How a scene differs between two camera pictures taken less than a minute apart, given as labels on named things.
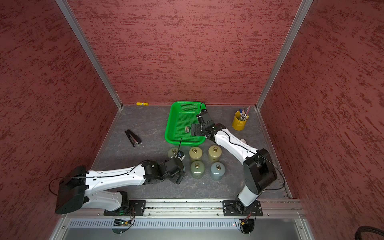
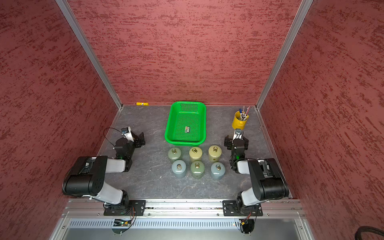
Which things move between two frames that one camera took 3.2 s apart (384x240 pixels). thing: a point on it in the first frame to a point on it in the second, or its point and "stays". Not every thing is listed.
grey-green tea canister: [217, 170] stays
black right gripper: [199, 125] to [228, 142]
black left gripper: [178, 177] to [139, 144]
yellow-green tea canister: [214, 153] stays
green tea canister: [172, 151] stays
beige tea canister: [195, 153] stays
